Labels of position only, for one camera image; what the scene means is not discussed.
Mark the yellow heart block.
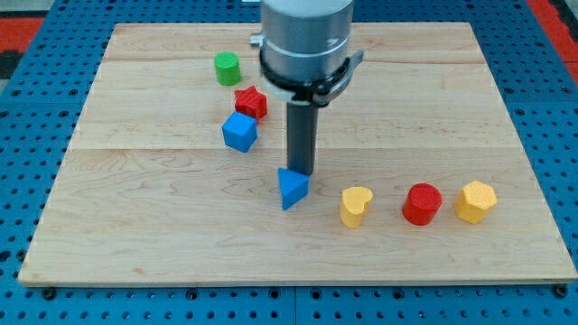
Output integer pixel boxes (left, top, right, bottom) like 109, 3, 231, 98
340, 186, 374, 228

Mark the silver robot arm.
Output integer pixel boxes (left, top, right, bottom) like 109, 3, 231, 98
250, 0, 364, 107

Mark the red star block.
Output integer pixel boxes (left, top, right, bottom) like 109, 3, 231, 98
234, 86, 268, 122

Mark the blue cube block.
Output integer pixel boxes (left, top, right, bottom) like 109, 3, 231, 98
221, 112, 257, 153

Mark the blue triangle block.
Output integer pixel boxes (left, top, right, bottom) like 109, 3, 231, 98
277, 168, 310, 210

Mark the red cylinder block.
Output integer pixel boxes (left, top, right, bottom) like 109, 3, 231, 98
402, 183, 443, 226

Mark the yellow hexagon block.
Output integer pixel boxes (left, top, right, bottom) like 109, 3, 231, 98
453, 181, 498, 224

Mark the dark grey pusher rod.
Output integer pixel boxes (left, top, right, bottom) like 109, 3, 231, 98
286, 104, 319, 175

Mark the wooden board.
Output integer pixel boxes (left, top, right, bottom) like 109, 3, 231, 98
19, 23, 577, 287

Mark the green cylinder block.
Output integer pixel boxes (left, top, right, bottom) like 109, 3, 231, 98
213, 51, 241, 86

